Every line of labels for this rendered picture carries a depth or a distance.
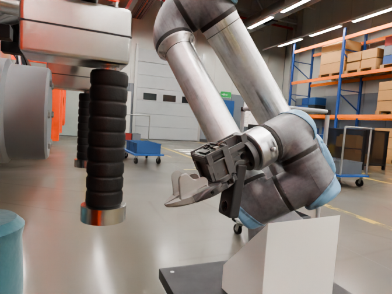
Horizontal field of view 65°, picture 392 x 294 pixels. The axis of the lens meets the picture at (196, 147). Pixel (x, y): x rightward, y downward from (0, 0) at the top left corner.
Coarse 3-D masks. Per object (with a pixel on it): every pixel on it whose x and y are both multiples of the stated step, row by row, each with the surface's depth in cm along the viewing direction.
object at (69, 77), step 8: (48, 64) 56; (56, 64) 56; (56, 72) 56; (64, 72) 57; (72, 72) 57; (80, 72) 58; (88, 72) 58; (56, 80) 56; (64, 80) 57; (72, 80) 57; (80, 80) 58; (88, 80) 59; (56, 88) 59; (64, 88) 57; (72, 88) 58; (80, 88) 58; (88, 88) 59
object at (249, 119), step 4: (244, 104) 1097; (248, 112) 1070; (244, 116) 1094; (248, 116) 1069; (252, 116) 1048; (244, 120) 1094; (248, 120) 1068; (252, 120) 1048; (244, 124) 1093; (256, 124) 1024
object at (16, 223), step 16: (0, 224) 30; (16, 224) 31; (0, 240) 29; (16, 240) 31; (0, 256) 29; (16, 256) 31; (0, 272) 29; (16, 272) 31; (0, 288) 30; (16, 288) 31
